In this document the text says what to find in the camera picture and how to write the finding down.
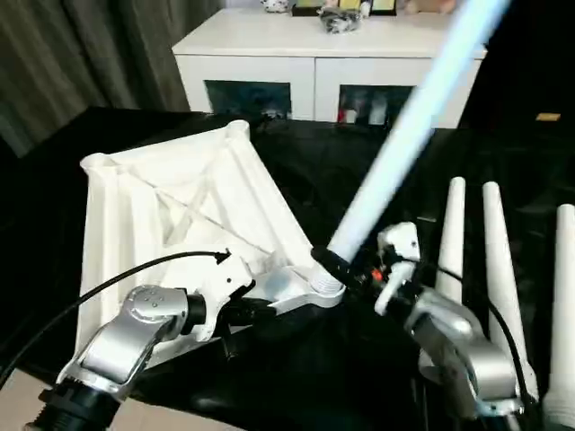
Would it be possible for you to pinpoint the white plastic table top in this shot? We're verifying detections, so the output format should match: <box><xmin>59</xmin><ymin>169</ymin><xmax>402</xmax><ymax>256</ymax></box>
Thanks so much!
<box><xmin>78</xmin><ymin>119</ymin><xmax>347</xmax><ymax>356</ymax></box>

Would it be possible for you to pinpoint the white plastic table leg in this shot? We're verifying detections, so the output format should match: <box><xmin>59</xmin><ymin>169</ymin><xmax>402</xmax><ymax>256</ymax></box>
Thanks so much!
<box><xmin>312</xmin><ymin>0</ymin><xmax>513</xmax><ymax>294</ymax></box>
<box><xmin>541</xmin><ymin>204</ymin><xmax>575</xmax><ymax>431</ymax></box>
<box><xmin>434</xmin><ymin>177</ymin><xmax>466</xmax><ymax>307</ymax></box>
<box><xmin>482</xmin><ymin>181</ymin><xmax>540</xmax><ymax>401</ymax></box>

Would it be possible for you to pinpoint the black mat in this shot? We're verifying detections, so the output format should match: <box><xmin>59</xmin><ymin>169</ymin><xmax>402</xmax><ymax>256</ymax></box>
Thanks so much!
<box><xmin>0</xmin><ymin>105</ymin><xmax>575</xmax><ymax>424</ymax></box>

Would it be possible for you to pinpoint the red and white bottle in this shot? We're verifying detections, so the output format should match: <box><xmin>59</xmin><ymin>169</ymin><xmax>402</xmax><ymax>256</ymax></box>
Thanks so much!
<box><xmin>341</xmin><ymin>92</ymin><xmax>361</xmax><ymax>125</ymax></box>

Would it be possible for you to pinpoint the white plastic bottle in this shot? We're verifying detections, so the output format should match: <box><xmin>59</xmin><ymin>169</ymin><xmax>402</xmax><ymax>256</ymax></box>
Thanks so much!
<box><xmin>369</xmin><ymin>92</ymin><xmax>389</xmax><ymax>125</ymax></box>

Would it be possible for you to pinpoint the white cabinet with glass doors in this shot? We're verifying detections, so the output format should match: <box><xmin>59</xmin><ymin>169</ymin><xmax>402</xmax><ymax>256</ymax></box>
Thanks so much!
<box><xmin>172</xmin><ymin>7</ymin><xmax>489</xmax><ymax>130</ymax></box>

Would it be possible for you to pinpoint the black and white bundle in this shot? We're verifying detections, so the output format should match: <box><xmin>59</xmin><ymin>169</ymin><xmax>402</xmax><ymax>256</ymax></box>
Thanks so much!
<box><xmin>319</xmin><ymin>11</ymin><xmax>363</xmax><ymax>35</ymax></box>

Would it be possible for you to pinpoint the grey-green curtain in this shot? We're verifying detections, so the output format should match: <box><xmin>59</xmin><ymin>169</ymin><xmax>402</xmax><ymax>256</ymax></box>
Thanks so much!
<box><xmin>0</xmin><ymin>0</ymin><xmax>226</xmax><ymax>159</ymax></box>

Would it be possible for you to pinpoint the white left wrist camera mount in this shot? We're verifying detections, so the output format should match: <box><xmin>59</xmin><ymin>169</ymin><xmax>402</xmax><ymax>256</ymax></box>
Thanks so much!
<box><xmin>197</xmin><ymin>250</ymin><xmax>258</xmax><ymax>343</ymax></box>

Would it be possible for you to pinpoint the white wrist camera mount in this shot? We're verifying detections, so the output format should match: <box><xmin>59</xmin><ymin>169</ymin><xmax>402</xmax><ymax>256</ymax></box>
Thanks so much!
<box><xmin>197</xmin><ymin>250</ymin><xmax>258</xmax><ymax>343</ymax></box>
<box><xmin>375</xmin><ymin>222</ymin><xmax>422</xmax><ymax>316</ymax></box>

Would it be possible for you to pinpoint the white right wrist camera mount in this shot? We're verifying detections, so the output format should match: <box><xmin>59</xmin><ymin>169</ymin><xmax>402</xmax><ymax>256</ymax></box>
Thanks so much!
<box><xmin>375</xmin><ymin>222</ymin><xmax>422</xmax><ymax>316</ymax></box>

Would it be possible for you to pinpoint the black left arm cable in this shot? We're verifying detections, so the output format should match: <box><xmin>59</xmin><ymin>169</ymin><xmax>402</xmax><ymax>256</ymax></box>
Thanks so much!
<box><xmin>0</xmin><ymin>250</ymin><xmax>233</xmax><ymax>388</ymax></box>

